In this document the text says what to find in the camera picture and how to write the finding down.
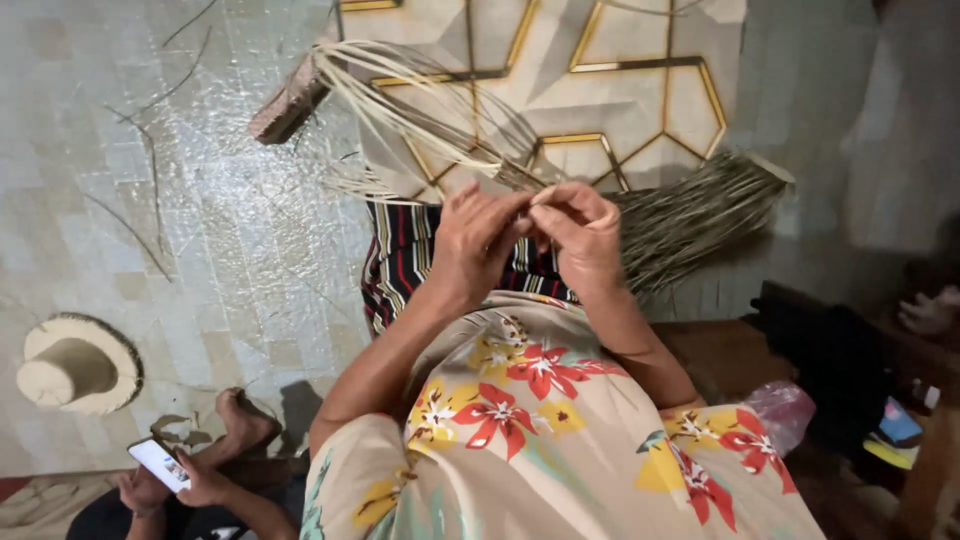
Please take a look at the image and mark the person's right hand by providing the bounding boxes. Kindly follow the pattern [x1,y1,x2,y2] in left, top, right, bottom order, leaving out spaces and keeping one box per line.
[527,181,625,303]

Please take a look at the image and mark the person's left hand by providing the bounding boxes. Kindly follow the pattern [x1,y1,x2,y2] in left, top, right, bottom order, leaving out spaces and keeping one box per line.
[429,180,537,300]

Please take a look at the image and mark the pale straw strands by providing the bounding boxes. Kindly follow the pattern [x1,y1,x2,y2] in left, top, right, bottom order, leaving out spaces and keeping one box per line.
[310,39,550,208]

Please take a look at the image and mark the striped dark cloth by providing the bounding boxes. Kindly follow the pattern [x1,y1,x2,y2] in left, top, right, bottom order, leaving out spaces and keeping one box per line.
[360,199,583,336]

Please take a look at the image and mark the bundle of dark straw strands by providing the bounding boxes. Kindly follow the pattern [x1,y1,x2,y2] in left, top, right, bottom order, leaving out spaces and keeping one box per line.
[600,148,798,298]

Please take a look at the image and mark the brown wooden bench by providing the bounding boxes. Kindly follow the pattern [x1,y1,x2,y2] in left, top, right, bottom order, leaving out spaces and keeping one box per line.
[648,280,960,540]

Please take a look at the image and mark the brown brick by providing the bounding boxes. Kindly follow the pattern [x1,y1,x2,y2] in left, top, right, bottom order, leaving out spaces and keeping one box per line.
[247,55,336,147]

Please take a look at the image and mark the floral beige dress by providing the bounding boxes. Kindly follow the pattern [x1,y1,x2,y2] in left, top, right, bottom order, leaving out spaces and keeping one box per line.
[299,290,828,540]

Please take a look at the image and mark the pink plastic bag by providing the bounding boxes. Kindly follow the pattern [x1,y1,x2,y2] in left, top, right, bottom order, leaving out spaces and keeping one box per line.
[743,379,818,459]

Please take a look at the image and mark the black cloth bag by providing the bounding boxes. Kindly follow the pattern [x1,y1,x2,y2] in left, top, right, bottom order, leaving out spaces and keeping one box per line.
[749,295,895,460]

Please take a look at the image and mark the loose dark straw strand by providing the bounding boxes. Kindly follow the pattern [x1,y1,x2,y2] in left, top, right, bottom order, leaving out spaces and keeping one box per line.
[103,105,171,260]
[112,25,216,126]
[82,192,175,285]
[160,0,220,49]

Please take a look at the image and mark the brown leaf scraps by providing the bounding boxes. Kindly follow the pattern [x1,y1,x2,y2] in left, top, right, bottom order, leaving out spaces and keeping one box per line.
[148,411,217,453]

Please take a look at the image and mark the blue and yellow packets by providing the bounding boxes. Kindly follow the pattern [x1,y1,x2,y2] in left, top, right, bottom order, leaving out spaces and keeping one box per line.
[861,396,925,472]

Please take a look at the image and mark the white smartphone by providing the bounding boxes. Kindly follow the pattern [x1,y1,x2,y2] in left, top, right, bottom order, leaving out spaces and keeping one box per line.
[126,437,193,495]

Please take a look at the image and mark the woven straw hat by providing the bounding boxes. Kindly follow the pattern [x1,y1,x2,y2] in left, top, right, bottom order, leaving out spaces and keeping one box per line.
[15,312,146,418]

